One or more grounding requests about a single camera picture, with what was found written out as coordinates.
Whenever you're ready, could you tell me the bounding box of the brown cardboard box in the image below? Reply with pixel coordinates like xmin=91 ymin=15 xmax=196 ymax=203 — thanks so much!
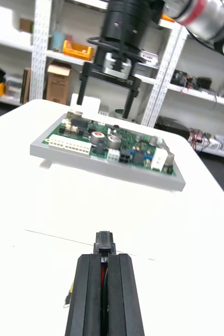
xmin=46 ymin=61 xmax=72 ymax=105

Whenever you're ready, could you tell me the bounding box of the cable bundle with black connector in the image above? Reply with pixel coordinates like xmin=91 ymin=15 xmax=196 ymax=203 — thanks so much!
xmin=63 ymin=230 xmax=117 ymax=336

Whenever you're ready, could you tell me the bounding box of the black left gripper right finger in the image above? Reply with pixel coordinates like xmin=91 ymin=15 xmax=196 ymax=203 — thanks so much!
xmin=106 ymin=254 xmax=145 ymax=336

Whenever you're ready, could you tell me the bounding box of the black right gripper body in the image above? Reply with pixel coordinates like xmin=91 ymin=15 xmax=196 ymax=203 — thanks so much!
xmin=79 ymin=39 xmax=142 ymax=92

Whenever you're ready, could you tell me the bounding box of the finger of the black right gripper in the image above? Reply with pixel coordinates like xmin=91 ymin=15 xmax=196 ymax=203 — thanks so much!
xmin=122 ymin=88 xmax=140 ymax=119
xmin=76 ymin=74 xmax=89 ymax=106

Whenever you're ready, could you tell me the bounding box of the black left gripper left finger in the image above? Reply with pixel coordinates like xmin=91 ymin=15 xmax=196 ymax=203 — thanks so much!
xmin=65 ymin=254 xmax=102 ymax=336

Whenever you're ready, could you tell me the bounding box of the white shelf with electronics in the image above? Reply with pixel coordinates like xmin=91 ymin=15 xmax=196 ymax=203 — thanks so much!
xmin=148 ymin=26 xmax=224 ymax=158

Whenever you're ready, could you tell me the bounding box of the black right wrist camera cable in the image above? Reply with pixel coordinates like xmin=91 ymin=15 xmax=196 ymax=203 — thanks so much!
xmin=86 ymin=25 xmax=147 ymax=64

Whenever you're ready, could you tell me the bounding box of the white shelf with orange bin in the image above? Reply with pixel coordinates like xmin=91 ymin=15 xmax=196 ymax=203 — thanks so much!
xmin=33 ymin=0 xmax=188 ymax=128

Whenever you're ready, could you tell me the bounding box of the pale grey right wrist camera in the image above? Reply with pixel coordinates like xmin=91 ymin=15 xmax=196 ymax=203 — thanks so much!
xmin=102 ymin=52 xmax=132 ymax=80

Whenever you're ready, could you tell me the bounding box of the green circuit board grey frame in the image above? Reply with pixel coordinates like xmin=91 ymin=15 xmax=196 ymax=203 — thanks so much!
xmin=29 ymin=110 xmax=186 ymax=192

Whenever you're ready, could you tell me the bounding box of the white shelf with yellow case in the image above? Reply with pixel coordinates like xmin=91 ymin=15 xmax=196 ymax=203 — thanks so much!
xmin=0 ymin=0 xmax=49 ymax=107

